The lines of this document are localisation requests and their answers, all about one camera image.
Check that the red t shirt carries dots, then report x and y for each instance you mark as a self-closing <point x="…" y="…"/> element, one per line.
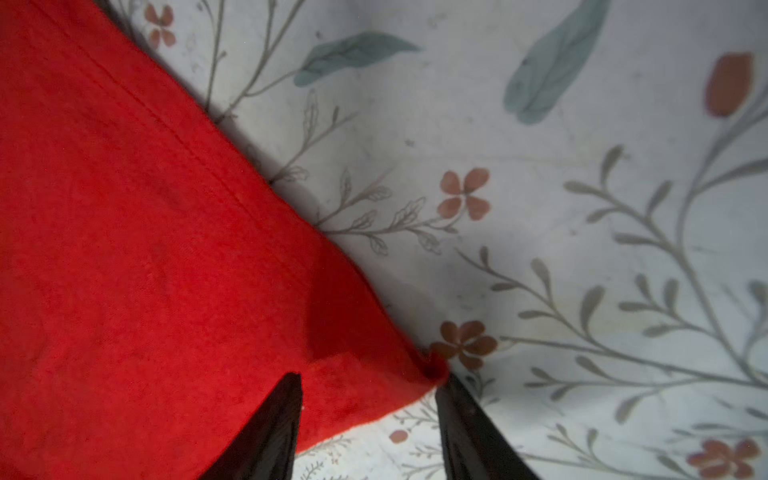
<point x="154" y="289"/>

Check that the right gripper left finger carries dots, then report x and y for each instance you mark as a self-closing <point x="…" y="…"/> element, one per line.
<point x="265" y="447"/>

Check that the floral table cloth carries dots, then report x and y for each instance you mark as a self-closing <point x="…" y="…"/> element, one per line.
<point x="566" y="199"/>

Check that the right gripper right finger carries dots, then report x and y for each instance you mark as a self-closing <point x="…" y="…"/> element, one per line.
<point x="472" y="446"/>

